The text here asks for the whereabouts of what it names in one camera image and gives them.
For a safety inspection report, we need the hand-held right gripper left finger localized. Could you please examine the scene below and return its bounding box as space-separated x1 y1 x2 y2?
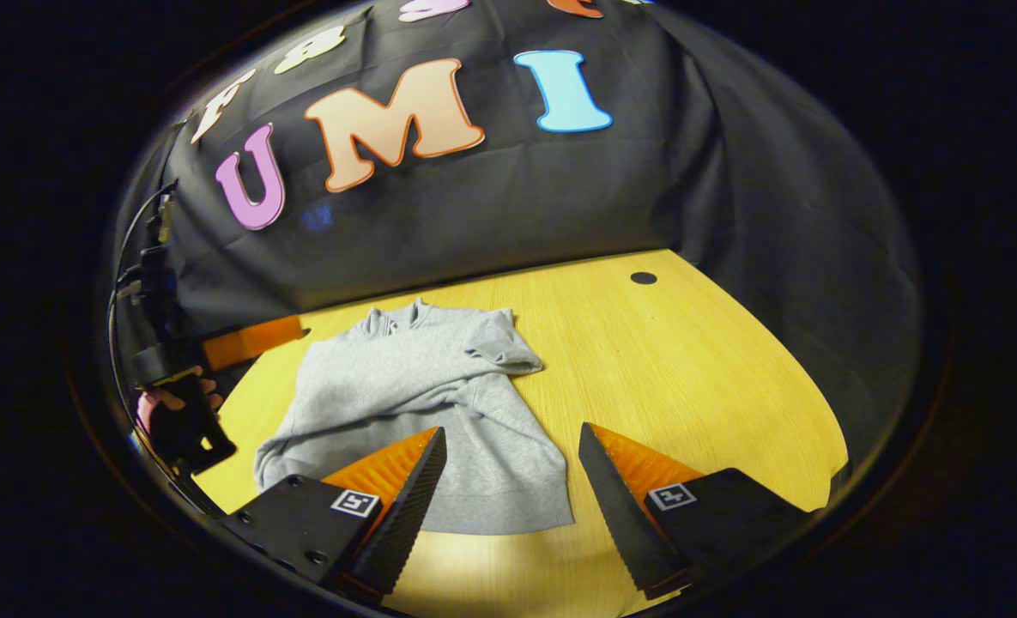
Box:
221 427 448 606

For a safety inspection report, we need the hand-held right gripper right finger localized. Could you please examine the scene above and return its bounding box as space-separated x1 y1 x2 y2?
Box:
578 421 818 600

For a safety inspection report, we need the grey zip-collar sweatshirt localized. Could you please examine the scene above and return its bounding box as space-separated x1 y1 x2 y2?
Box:
253 297 576 536

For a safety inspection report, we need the black backdrop cloth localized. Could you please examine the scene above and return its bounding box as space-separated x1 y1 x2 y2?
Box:
113 0 921 482

